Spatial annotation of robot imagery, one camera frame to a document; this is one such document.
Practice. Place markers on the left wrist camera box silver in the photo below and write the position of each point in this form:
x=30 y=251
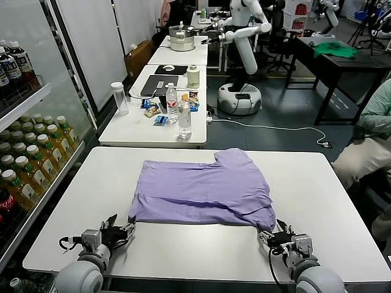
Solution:
x=91 y=239

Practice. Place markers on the black table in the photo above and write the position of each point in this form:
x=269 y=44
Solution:
x=351 y=65

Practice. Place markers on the cardboard box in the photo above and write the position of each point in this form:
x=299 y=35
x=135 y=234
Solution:
x=137 y=59

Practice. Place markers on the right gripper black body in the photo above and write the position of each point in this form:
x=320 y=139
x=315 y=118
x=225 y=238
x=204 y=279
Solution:
x=281 y=239

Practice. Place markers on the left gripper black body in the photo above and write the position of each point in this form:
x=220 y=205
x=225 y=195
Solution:
x=113 y=235

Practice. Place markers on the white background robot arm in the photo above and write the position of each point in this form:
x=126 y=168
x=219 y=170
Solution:
x=331 y=13

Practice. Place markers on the wrist camera box silver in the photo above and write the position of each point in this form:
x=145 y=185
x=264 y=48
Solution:
x=303 y=245
x=91 y=239

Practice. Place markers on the white desk with snacks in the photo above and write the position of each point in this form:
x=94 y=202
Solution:
x=128 y=131

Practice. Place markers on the black tripod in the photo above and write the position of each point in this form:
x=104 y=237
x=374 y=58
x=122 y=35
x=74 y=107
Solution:
x=371 y=36

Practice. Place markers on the steel steamer pot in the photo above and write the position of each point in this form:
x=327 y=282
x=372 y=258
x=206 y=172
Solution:
x=181 y=42

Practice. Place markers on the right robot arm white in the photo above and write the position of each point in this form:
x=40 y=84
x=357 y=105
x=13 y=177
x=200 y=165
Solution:
x=317 y=277

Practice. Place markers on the seated person green shirt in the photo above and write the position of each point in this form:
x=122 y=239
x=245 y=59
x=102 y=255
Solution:
x=375 y=113

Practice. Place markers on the black mouse pad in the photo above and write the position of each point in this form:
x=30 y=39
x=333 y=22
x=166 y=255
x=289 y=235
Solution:
x=180 y=70

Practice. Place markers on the pale green jar white lid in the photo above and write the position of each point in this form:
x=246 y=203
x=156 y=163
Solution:
x=193 y=77

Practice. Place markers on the green label bottle white cap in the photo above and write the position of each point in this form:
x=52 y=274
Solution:
x=15 y=282

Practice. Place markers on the dark tea bottle white cap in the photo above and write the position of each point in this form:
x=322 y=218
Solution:
x=23 y=65
x=10 y=71

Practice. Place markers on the blue plastic crate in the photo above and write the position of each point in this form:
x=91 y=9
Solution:
x=363 y=15

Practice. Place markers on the dark grey closed laptop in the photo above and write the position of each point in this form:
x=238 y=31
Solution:
x=152 y=85

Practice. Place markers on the white power strip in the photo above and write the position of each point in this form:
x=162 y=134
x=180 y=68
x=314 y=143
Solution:
x=209 y=117

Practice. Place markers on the cluttered white desk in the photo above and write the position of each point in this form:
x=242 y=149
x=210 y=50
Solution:
x=197 y=24

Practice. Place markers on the yellow tea bottle white cap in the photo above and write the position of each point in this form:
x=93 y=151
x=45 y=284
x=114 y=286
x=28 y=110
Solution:
x=37 y=117
x=30 y=137
x=21 y=160
x=61 y=119
x=52 y=128
x=39 y=127
x=4 y=147
x=42 y=139
x=6 y=159
x=16 y=136
x=27 y=125
x=32 y=149
x=19 y=147
x=8 y=175
x=47 y=119

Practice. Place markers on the glass door drinks cabinet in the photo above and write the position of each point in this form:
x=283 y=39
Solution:
x=24 y=103

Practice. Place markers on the black phone stand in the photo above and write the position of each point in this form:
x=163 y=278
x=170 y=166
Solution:
x=163 y=102

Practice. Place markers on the tall clear tumbler white lid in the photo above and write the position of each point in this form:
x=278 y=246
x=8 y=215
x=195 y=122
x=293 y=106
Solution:
x=120 y=100

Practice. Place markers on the blue packet black stripe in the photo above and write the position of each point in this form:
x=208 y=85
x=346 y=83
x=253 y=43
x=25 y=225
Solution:
x=161 y=120

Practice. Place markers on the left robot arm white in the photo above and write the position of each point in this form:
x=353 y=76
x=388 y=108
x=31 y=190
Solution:
x=79 y=274

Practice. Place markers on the dark snack packet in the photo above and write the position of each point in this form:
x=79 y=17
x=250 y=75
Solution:
x=193 y=95

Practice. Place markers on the beige cracker packet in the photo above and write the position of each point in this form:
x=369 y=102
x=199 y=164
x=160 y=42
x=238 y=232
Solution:
x=151 y=114

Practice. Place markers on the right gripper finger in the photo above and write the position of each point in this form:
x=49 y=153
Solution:
x=264 y=236
x=286 y=229

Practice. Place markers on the small green bottle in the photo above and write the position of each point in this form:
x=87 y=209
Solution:
x=203 y=13

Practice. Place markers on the water bottle red label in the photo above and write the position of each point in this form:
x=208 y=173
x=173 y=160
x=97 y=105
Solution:
x=172 y=105

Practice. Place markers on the black office chair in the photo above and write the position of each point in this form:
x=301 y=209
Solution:
x=278 y=18

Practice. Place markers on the blue and yellow snack packet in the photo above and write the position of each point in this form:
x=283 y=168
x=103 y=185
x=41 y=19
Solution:
x=154 y=107

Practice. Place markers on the white humanoid robot wheeled base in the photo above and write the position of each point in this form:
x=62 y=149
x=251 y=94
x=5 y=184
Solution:
x=244 y=52

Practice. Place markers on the white desk with steamer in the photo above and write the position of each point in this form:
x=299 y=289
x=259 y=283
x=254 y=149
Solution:
x=183 y=58

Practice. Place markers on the purple t-shirt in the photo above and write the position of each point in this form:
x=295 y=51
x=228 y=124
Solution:
x=198 y=189

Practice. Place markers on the pink jacket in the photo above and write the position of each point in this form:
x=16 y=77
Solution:
x=166 y=12

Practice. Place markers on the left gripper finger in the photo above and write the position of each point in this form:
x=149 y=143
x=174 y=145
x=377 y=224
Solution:
x=110 y=221
x=129 y=229

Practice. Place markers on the white shelf unit red items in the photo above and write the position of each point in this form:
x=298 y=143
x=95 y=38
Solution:
x=297 y=21

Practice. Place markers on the cola bottle red label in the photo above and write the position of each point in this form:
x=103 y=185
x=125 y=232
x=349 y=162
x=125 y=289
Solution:
x=7 y=203

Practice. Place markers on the floor plug adapter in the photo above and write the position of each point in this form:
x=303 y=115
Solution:
x=325 y=144

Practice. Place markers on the right wrist camera box silver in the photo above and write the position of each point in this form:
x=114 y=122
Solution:
x=303 y=245

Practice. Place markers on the green cloth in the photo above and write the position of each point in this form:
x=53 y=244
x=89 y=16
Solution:
x=336 y=50

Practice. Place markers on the clear unlabelled water bottle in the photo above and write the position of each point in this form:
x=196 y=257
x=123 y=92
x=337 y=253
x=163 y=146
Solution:
x=184 y=122

